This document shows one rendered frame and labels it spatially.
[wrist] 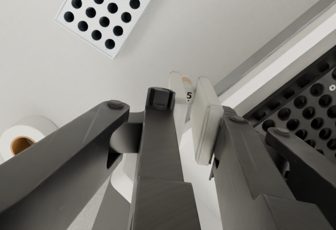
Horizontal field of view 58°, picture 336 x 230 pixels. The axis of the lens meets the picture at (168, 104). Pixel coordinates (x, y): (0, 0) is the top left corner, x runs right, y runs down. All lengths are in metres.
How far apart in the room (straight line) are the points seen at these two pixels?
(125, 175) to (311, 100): 0.19
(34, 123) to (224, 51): 0.27
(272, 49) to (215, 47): 0.12
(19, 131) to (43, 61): 0.10
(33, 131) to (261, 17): 0.34
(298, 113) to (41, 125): 0.32
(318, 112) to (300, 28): 0.08
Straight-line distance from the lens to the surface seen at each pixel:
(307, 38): 0.30
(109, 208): 1.11
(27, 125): 0.44
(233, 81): 0.31
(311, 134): 0.32
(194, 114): 0.19
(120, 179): 0.29
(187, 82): 0.22
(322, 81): 0.31
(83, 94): 0.44
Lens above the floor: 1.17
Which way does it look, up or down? 73 degrees down
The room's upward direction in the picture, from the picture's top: 178 degrees counter-clockwise
